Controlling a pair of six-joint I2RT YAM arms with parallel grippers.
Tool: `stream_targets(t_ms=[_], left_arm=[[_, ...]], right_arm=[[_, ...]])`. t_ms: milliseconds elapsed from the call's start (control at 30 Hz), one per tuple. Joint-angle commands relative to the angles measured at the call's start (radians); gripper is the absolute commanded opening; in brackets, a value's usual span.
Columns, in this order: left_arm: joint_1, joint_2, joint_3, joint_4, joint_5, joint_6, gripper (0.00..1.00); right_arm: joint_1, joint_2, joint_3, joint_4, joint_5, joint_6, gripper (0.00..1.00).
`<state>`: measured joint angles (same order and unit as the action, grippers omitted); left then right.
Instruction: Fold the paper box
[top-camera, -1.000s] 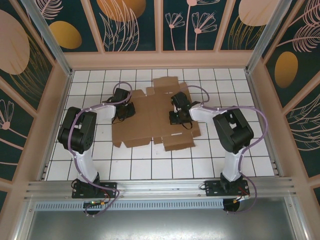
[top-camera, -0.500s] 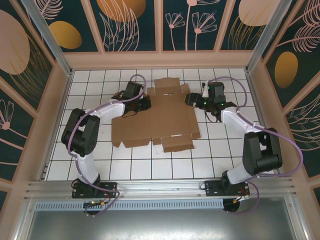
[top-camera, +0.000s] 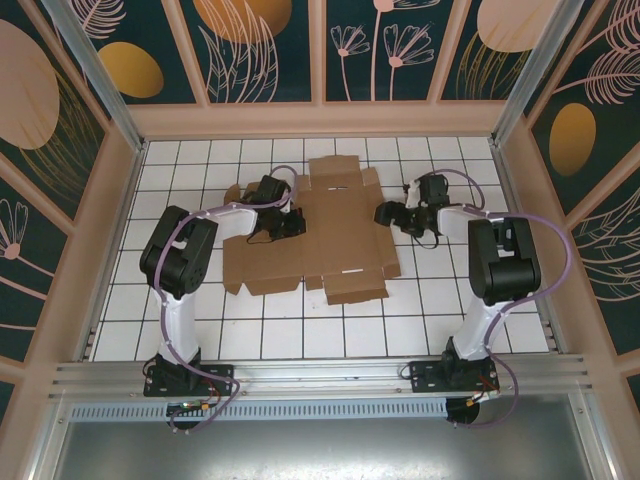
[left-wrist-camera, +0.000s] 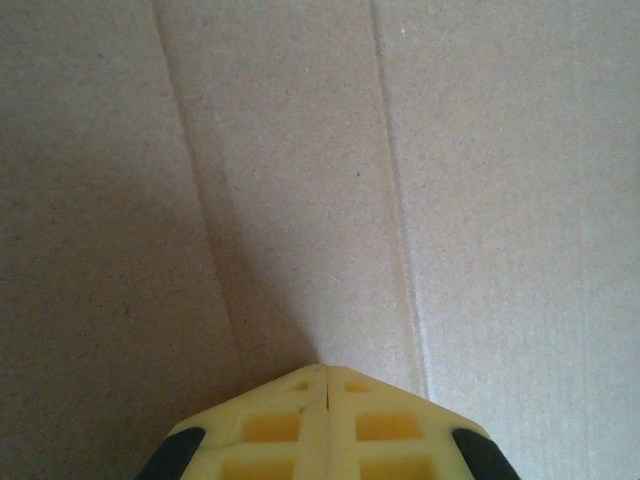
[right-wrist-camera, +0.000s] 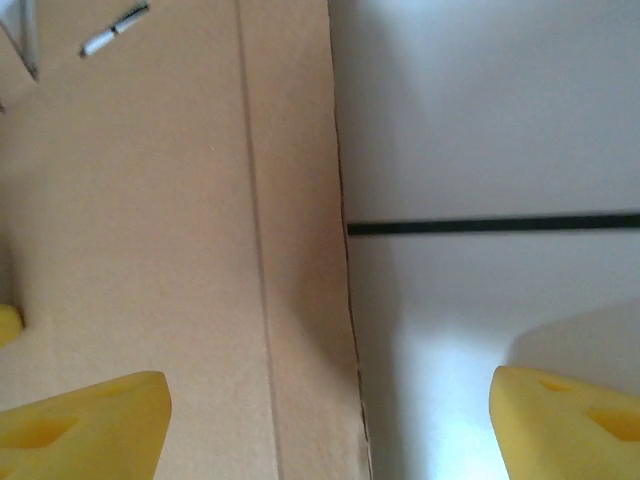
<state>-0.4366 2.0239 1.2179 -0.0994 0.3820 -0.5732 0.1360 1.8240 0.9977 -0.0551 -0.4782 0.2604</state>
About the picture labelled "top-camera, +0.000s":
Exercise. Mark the brown cardboard paper box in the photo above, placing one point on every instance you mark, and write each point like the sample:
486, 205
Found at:
340, 235

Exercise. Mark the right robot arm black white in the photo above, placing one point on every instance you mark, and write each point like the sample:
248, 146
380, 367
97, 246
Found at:
505, 265

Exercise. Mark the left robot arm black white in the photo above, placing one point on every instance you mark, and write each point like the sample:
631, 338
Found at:
177, 260

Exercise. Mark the grey metal sheet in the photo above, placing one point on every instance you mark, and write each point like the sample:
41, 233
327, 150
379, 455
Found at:
320, 450

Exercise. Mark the aluminium side rail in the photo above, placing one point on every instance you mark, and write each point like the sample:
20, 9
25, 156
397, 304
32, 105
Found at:
117, 245
525, 240

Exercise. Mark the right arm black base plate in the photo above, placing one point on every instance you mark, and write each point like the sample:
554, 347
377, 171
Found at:
425, 375

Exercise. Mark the aluminium frame post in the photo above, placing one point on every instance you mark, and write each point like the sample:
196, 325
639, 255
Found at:
530, 75
105, 85

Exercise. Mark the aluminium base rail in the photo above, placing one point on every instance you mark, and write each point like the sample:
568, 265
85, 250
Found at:
320, 372

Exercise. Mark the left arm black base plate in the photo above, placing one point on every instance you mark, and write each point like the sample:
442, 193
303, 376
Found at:
220, 374

